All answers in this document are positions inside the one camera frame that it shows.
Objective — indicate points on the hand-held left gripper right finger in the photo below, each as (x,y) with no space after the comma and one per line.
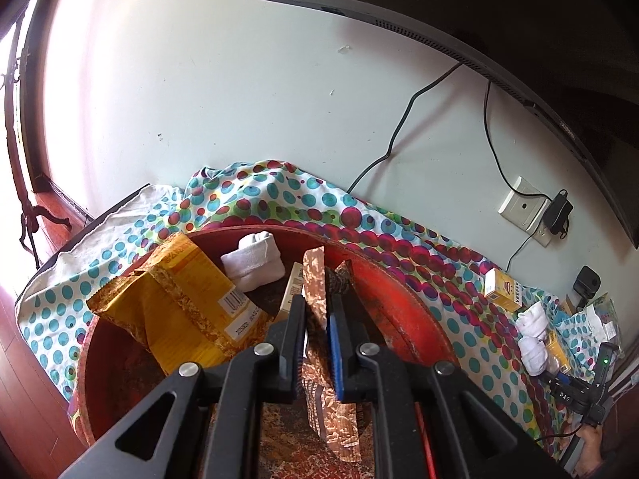
(335,359)

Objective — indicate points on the black flat screen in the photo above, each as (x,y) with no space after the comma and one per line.
(499,10)

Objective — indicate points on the black power adapter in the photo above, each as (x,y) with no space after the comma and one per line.
(556,212)

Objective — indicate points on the polka dot cloth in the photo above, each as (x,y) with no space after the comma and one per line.
(449,284)

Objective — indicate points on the red-brown and cream box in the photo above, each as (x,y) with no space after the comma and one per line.
(291,292)

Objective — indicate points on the large yellow foil bag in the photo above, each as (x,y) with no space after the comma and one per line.
(189,304)

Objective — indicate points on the clear plastic bag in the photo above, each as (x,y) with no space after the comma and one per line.
(601,319)

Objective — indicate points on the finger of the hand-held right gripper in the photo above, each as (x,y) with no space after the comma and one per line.
(561,375)

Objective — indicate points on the small brown cardboard box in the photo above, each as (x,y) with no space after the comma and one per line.
(569,308)

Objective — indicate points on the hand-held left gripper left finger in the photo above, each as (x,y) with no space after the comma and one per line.
(289,339)

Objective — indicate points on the round red tray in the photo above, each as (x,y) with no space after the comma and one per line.
(399,299)

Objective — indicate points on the white wall power socket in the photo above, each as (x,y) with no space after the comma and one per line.
(544,237)

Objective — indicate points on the white sock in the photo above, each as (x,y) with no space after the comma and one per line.
(534,319)
(249,262)
(534,354)

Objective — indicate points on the black webcam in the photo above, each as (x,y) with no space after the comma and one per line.
(583,279)

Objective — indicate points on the person's right hand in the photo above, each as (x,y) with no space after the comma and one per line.
(594,446)

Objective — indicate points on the copper foil packet striped end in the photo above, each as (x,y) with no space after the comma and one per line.
(314,279)

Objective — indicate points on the yellow cartoon medicine box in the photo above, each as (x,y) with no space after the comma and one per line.
(556,349)
(501,289)

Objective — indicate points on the white wall plate round hole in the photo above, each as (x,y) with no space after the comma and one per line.
(521,204)

